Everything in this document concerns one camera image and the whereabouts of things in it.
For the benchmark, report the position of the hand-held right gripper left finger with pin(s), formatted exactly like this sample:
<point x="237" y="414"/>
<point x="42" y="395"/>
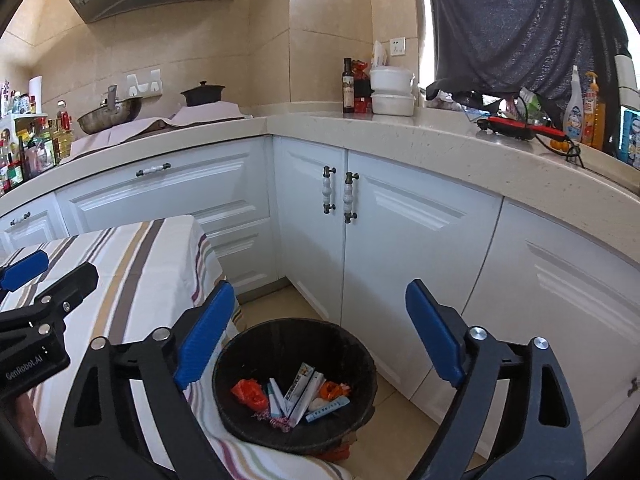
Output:
<point x="205" y="335"/>

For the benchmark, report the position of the long white box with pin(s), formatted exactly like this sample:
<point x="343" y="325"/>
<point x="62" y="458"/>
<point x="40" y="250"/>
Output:
<point x="310" y="392"/>

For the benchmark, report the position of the white paper towel roll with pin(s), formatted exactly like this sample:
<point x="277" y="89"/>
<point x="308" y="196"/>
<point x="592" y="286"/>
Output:
<point x="35" y="94"/>

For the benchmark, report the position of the red plastic piece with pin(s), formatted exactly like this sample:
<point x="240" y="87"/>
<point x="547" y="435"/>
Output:
<point x="337" y="452"/>

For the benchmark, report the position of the blue carton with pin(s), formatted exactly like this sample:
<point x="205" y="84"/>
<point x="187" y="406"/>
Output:
<point x="631" y="135"/>

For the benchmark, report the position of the person's left hand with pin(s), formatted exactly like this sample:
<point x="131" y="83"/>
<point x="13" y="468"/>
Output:
<point x="32" y="430"/>

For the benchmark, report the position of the orange snack wrapper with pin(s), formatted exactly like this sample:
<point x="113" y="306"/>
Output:
<point x="334" y="391"/>

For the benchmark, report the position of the beige kitchen countertop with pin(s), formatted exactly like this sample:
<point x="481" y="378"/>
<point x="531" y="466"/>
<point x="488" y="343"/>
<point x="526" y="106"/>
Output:
<point x="400" y="132"/>

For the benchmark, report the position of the yellow cooking oil bottle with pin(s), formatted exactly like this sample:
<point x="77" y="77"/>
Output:
<point x="62" y="135"/>

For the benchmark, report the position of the white plastic bag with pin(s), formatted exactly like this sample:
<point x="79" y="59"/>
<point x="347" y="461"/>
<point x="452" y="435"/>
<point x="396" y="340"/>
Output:
<point x="380" y="54"/>

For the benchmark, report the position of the dark glass bottle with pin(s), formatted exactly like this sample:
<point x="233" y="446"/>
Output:
<point x="349" y="90"/>

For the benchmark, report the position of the orange plastic bag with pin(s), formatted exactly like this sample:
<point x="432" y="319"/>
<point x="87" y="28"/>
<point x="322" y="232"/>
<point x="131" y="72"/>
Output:
<point x="250" y="395"/>

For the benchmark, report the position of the white tissue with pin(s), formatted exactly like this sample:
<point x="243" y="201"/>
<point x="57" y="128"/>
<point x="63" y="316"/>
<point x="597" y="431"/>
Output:
<point x="316" y="404"/>

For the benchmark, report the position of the white spray bottle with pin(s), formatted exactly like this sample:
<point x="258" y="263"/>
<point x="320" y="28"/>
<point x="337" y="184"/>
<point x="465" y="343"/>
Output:
<point x="573" y="120"/>

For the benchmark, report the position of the small light blue box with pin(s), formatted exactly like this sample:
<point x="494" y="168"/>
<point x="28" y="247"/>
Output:
<point x="330" y="408"/>

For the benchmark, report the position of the black lidded pot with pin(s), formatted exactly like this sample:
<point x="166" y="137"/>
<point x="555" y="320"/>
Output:
<point x="202" y="96"/>

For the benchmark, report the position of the striped tablecloth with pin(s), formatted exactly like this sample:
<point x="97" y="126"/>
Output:
<point x="140" y="270"/>

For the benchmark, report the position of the black trash bin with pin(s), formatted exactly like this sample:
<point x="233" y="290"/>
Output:
<point x="280" y="345"/>

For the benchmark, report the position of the blue and white toothpaste tube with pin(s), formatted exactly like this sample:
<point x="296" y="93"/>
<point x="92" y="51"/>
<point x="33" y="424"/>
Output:
<point x="299" y="377"/>

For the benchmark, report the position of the white wall outlet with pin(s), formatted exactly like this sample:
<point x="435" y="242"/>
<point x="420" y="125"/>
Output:
<point x="398" y="46"/>

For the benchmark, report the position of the white double wall socket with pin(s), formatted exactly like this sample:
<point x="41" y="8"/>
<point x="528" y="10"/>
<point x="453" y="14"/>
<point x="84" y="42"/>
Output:
<point x="144" y="83"/>

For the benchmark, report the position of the red checkered ribbon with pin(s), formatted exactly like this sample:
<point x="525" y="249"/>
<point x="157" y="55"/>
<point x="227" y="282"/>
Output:
<point x="272" y="421"/>

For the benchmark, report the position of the group of condiment bottles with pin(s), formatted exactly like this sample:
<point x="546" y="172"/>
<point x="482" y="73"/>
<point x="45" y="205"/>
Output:
<point x="30" y="160"/>

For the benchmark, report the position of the orange dish soap bottle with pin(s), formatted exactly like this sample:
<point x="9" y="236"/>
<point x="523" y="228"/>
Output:
<point x="593" y="120"/>

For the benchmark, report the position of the green plastic packet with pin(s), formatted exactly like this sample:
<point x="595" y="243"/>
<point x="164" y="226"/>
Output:
<point x="531" y="105"/>

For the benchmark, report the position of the white plastic container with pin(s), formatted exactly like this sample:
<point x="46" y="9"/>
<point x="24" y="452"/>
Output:
<point x="626" y="80"/>

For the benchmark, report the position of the dark grey curtain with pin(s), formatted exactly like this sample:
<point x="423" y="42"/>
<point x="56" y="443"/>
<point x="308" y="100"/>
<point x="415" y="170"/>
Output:
<point x="525" y="25"/>

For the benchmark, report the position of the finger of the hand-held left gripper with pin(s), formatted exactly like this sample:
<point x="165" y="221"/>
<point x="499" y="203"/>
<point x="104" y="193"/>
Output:
<point x="70" y="285"/>
<point x="25" y="267"/>

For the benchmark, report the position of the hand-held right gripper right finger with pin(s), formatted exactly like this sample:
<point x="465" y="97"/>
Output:
<point x="435" y="335"/>

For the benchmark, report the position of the white condiment rack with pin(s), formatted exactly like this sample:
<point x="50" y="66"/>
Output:
<point x="20" y="117"/>

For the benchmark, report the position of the white lidded container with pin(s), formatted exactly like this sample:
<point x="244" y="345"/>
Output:
<point x="393" y="104"/>
<point x="392" y="80"/>

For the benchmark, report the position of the dark sauce bottles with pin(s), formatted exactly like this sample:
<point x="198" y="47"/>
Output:
<point x="362" y="102"/>

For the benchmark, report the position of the steel wok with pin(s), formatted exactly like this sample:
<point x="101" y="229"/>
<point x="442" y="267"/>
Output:
<point x="110" y="117"/>

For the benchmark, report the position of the white kitchen cabinet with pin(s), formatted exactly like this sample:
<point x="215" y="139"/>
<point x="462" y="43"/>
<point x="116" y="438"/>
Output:
<point x="425" y="240"/>

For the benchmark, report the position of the pink stove cover cloth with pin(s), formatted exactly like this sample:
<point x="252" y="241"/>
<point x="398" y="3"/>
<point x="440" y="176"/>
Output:
<point x="115" y="137"/>
<point x="210" y="112"/>

